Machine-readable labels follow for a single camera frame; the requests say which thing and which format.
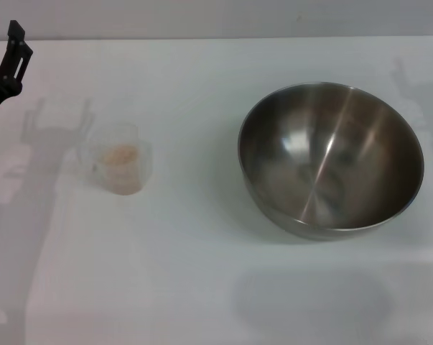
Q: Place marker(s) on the white rice grains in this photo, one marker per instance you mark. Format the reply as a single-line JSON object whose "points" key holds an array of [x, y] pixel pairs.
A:
{"points": [[117, 155]]}

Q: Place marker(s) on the clear plastic cup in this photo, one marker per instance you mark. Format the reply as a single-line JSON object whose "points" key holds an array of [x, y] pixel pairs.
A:
{"points": [[130, 179]]}

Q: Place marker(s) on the stainless steel bowl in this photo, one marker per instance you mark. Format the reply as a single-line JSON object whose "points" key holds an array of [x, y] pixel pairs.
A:
{"points": [[331, 161]]}

